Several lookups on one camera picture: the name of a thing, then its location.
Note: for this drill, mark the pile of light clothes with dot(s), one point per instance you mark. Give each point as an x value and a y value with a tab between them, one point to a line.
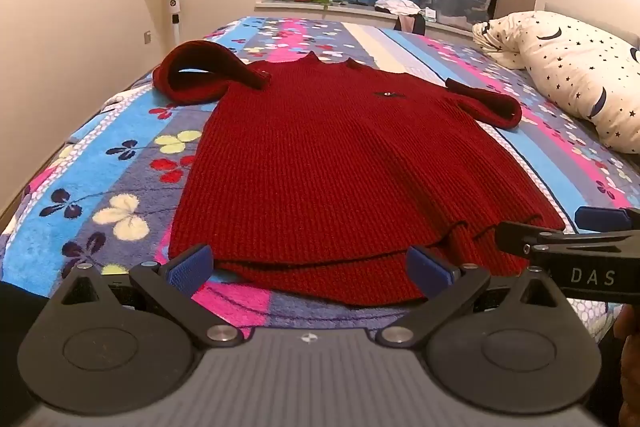
397	4

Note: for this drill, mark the star and moon print pillow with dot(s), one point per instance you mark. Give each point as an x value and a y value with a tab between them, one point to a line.
570	67

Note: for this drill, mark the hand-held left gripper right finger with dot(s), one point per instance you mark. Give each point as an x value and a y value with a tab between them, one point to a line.
429	272

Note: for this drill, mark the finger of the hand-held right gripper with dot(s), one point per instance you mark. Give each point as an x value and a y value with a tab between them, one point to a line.
602	218
520	239

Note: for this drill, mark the pink and black garment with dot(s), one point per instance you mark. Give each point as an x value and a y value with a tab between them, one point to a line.
410	24

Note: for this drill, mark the red knitted sweater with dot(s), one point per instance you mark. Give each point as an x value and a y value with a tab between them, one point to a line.
325	177

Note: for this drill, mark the floral striped blanket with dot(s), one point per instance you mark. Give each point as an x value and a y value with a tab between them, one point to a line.
110	167

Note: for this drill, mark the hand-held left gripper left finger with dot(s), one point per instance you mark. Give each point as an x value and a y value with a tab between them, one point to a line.
191	271

